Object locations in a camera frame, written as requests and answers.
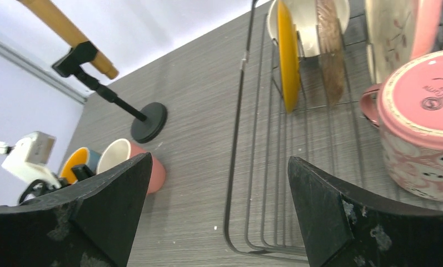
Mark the yellow plate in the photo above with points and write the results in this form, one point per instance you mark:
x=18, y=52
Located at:
x=288, y=56

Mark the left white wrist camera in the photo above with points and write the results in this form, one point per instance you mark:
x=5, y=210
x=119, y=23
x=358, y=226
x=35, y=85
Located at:
x=27, y=159

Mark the blue butterfly mug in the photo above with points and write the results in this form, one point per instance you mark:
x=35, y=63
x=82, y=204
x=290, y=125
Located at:
x=83, y=155

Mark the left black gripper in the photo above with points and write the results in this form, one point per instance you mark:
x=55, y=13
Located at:
x=40, y=187

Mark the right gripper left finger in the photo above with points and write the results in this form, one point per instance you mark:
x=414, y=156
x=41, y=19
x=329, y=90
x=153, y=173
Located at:
x=90, y=223

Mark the large pink cream plate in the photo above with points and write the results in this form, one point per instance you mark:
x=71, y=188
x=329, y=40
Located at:
x=399, y=31

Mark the black wire dish rack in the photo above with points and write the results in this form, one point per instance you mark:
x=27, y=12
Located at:
x=260, y=218

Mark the brown microphone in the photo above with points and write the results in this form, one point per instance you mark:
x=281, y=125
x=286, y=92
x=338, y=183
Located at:
x=56, y=20

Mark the aluminium frame rail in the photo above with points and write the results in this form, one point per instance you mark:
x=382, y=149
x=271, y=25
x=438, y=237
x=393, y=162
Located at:
x=19, y=60

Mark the white ceramic bowl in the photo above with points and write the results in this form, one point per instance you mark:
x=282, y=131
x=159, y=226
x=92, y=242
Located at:
x=304, y=17

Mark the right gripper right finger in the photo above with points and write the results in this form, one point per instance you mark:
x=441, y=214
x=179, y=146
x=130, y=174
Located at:
x=345, y=225

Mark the pink patterned mug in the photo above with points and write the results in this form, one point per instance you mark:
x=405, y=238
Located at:
x=407, y=109

